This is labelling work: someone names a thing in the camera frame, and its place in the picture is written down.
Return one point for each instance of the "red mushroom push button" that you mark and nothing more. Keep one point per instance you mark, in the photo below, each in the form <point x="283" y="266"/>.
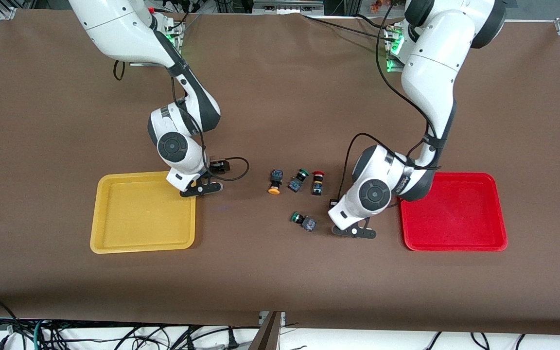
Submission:
<point x="317" y="187"/>

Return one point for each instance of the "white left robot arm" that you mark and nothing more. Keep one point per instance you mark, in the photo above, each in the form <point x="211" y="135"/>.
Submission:
<point x="430" y="63"/>

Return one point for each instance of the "red plastic tray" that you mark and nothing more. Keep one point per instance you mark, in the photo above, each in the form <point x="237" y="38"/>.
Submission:
<point x="460" y="218"/>

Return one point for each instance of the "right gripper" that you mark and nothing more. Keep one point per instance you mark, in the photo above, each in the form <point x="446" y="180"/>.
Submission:
<point x="218" y="167"/>

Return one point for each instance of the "yellow mushroom push button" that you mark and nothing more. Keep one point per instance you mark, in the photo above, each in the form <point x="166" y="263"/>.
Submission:
<point x="275" y="176"/>

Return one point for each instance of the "brown table leg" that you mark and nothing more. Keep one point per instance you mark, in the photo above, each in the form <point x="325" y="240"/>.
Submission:
<point x="270" y="335"/>

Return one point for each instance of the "brown table cover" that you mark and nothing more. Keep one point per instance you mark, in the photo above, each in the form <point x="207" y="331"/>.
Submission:
<point x="280" y="272"/>

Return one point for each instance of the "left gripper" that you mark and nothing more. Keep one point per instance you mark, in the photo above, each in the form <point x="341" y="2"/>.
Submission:
<point x="334" y="203"/>

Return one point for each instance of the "silver metal rail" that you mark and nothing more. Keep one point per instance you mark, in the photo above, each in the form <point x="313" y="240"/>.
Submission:
<point x="285" y="7"/>

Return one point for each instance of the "green mushroom push button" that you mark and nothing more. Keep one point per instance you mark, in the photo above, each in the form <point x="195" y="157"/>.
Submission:
<point x="295" y="184"/>
<point x="309" y="224"/>

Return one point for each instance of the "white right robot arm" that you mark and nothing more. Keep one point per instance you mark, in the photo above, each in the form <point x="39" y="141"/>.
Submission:
<point x="114" y="24"/>

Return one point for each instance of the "yellow plastic tray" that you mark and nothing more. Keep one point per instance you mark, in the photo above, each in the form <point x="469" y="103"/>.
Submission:
<point x="139" y="218"/>

